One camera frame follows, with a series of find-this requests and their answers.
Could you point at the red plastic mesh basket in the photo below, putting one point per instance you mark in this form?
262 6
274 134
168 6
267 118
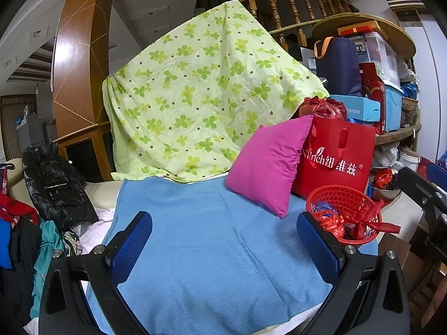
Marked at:
352 199

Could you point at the blue storage bin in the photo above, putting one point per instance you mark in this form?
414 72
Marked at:
393 108

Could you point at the white bed sheet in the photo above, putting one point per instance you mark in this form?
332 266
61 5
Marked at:
97 230

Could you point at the red garment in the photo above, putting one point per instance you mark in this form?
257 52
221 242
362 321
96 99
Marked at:
17 209

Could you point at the crumpled red plastic bag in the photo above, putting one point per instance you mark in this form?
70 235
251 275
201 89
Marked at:
324 108

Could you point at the metal bowl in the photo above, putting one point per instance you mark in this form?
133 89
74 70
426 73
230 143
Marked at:
384 193

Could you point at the blue plastic bags bundle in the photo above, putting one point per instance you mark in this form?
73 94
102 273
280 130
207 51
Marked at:
408 90

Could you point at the green clover print quilt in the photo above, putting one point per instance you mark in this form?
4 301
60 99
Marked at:
195 94

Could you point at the round wooden shelf unit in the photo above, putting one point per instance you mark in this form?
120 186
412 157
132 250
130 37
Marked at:
401 36

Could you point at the black garment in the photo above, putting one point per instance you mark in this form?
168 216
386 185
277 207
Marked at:
24 268

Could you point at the red tote bag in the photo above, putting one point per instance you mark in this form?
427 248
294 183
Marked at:
349 139

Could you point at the red gift bag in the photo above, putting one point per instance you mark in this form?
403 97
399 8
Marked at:
372 87

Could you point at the teal garment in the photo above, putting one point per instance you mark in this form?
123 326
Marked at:
47 251

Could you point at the wooden stair railing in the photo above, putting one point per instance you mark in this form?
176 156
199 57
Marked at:
276 14

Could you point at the light blue cardboard box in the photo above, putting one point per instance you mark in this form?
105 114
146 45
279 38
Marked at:
356 106

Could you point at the magenta pillow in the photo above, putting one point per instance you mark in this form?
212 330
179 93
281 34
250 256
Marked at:
269 167

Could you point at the grey white plastic bag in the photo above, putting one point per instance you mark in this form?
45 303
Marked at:
386 155

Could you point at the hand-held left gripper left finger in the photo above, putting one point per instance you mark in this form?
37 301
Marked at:
134 244

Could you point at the blue plastic bag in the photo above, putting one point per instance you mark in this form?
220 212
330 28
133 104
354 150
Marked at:
326 206

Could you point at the small red plastic bag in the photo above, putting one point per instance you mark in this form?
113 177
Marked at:
331 223

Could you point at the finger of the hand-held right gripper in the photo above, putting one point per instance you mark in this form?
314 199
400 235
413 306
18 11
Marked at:
422 192
440 173

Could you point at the grey patterned cloth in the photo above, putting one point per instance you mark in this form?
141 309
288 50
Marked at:
73 244

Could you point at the clear plastic storage bin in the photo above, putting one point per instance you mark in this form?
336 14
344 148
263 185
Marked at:
380 56

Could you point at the black puffer jacket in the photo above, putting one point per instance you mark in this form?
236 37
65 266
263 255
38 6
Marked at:
59 199

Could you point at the light blue blanket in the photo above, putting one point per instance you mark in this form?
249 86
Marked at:
216 244

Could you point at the flat orange box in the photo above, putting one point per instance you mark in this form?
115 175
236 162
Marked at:
363 28

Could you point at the beige sofa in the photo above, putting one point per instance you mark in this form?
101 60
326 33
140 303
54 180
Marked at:
101 192

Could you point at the wooden cabinet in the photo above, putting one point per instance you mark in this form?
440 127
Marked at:
87 131

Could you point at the white bucket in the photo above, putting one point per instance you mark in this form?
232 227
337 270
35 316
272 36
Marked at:
410 162

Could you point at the red and black plastic bag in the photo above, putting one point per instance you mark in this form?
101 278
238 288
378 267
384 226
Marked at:
384 178

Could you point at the wicker basket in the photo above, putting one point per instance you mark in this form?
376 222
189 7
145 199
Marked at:
410 104

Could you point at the wooden column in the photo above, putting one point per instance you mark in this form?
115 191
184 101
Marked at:
76 59

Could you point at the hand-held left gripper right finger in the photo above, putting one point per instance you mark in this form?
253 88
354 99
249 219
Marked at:
316 247

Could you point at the grey refrigerator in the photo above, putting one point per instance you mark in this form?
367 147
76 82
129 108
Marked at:
31 131

